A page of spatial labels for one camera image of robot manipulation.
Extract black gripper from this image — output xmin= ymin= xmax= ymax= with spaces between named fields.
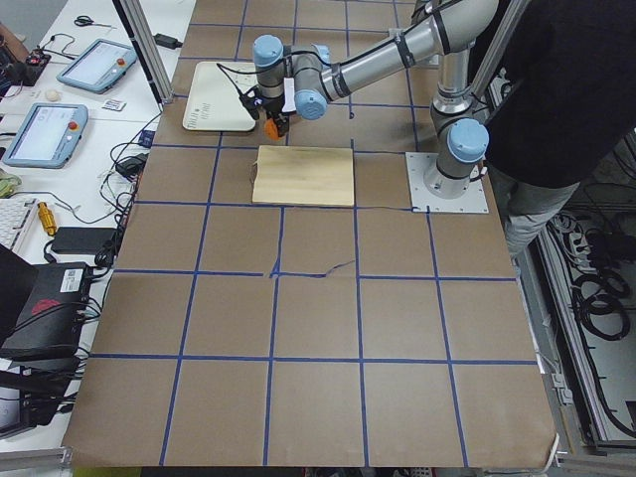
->
xmin=259 ymin=94 xmax=293 ymax=137

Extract orange fruit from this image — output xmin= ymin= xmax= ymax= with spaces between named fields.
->
xmin=263 ymin=118 xmax=280 ymax=140

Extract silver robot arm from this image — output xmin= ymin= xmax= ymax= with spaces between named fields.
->
xmin=239 ymin=1 xmax=498 ymax=199

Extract cream tray with bear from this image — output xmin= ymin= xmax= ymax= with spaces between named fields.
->
xmin=182 ymin=62 xmax=257 ymax=132

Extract wooden cutting board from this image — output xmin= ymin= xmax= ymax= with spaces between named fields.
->
xmin=252 ymin=145 xmax=355 ymax=207

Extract black power adapter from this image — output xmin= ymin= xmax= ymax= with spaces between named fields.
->
xmin=153 ymin=33 xmax=183 ymax=50

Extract small printed card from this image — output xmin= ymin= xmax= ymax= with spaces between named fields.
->
xmin=102 ymin=99 xmax=126 ymax=111

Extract far blue teach pendant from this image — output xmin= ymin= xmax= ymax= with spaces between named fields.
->
xmin=57 ymin=39 xmax=137 ymax=93

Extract blue teach pendant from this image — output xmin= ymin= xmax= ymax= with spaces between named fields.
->
xmin=57 ymin=39 xmax=137 ymax=93
xmin=2 ymin=102 xmax=88 ymax=169

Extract black scissors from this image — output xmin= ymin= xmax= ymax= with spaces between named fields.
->
xmin=74 ymin=15 xmax=115 ymax=29

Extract small white round ball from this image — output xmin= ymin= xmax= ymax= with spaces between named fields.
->
xmin=45 ymin=89 xmax=61 ymax=102

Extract near blue teach pendant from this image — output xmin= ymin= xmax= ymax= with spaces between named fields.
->
xmin=2 ymin=102 xmax=88 ymax=169

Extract black flat power brick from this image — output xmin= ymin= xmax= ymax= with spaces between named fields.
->
xmin=51 ymin=227 xmax=115 ymax=254

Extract gold metal cylinder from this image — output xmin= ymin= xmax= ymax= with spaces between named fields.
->
xmin=38 ymin=202 xmax=58 ymax=237

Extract white keyboard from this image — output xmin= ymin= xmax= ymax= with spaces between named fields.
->
xmin=1 ymin=197 xmax=38 ymax=253

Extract person in black top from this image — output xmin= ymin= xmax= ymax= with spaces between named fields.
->
xmin=486 ymin=1 xmax=635 ymax=257

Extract black electronics box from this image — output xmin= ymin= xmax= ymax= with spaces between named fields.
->
xmin=1 ymin=255 xmax=90 ymax=362

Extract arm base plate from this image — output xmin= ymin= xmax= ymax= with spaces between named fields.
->
xmin=405 ymin=152 xmax=489 ymax=214
xmin=390 ymin=29 xmax=438 ymax=69

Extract aluminium frame post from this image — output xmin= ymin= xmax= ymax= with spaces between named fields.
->
xmin=112 ymin=0 xmax=174 ymax=105

